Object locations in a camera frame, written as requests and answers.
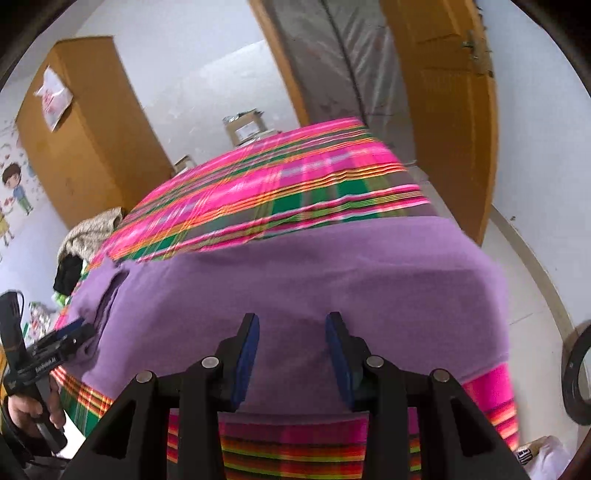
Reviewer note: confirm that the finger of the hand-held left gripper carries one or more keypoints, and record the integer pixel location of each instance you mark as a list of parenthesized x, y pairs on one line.
[(71, 328), (78, 342)]

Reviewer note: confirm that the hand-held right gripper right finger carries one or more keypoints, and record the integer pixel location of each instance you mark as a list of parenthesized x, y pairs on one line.
[(339, 364)]

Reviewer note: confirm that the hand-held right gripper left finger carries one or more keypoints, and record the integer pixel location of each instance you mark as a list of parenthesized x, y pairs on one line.
[(244, 364)]

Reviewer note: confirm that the purple fleece garment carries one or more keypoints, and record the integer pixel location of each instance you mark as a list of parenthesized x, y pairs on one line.
[(300, 286)]

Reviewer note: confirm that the person's left forearm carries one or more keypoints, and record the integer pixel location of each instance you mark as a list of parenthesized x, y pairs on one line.
[(18, 450)]

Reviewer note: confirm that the person's left hand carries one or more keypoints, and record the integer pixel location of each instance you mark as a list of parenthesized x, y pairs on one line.
[(21, 410)]

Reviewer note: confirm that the pile of medicine boxes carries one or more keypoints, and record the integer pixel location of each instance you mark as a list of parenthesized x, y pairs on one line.
[(41, 321)]

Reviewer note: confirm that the black cloth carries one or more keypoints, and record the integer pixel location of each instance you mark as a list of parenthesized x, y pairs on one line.
[(68, 274)]

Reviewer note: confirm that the beige floral cloth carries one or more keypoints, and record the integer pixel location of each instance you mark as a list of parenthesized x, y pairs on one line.
[(90, 233)]

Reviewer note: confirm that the pink plaid bed sheet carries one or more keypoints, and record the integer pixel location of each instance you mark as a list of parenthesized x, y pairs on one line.
[(277, 180)]

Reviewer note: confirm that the wooden wardrobe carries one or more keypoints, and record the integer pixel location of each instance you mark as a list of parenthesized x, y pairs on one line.
[(92, 138)]

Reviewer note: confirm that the small white cardboard box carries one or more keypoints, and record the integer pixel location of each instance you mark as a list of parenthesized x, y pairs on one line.
[(184, 164)]

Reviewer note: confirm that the pink printed paper sheet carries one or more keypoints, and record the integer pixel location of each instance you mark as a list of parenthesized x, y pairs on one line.
[(53, 99)]

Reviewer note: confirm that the white bag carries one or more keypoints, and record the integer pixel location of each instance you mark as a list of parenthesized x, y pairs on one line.
[(549, 459)]

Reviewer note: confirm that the brown cardboard box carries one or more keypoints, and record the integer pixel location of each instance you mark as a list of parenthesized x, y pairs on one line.
[(244, 129)]

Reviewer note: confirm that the wooden door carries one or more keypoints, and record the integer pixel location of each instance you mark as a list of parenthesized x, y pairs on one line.
[(443, 129)]

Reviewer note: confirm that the clear plastic door curtain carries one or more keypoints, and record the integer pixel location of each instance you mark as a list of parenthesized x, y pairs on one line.
[(341, 60)]

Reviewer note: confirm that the cartoon wall sticker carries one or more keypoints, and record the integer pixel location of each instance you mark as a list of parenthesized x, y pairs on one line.
[(14, 189)]

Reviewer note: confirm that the wooden door frame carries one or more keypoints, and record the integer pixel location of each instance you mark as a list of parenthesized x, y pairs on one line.
[(281, 60)]

